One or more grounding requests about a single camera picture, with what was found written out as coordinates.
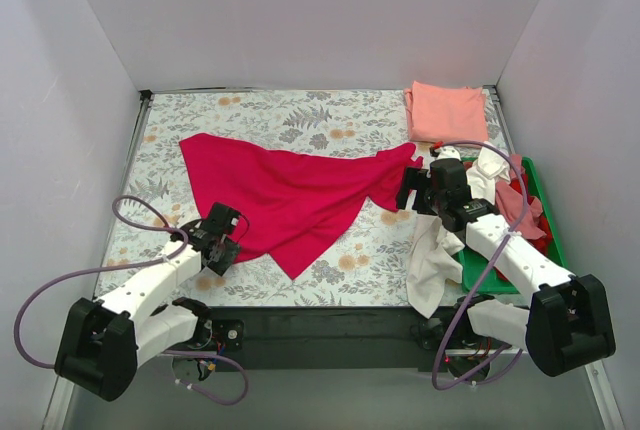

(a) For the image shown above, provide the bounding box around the folded salmon pink t shirt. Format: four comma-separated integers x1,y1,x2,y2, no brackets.
404,81,489,143

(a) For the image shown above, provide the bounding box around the red t shirt in tray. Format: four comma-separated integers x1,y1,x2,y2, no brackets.
495,177,553,255

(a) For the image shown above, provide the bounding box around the dusty pink t shirt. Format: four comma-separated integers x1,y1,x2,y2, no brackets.
495,180,547,241

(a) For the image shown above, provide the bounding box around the magenta red t shirt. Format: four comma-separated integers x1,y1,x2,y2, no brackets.
180,133,423,279

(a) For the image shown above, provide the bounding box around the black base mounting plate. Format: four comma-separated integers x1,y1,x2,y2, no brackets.
89,302,501,375

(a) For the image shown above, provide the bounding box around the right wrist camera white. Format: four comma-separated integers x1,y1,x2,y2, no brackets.
429,142,461,162

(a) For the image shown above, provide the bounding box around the green plastic tray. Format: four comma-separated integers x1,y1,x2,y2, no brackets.
454,154,567,295

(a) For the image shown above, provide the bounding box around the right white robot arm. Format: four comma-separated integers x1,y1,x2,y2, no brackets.
396,158,616,377

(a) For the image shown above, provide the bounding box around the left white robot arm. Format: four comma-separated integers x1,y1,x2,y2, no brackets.
54,203,244,401

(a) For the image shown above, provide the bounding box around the white t shirt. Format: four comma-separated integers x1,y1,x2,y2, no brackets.
406,148,524,318

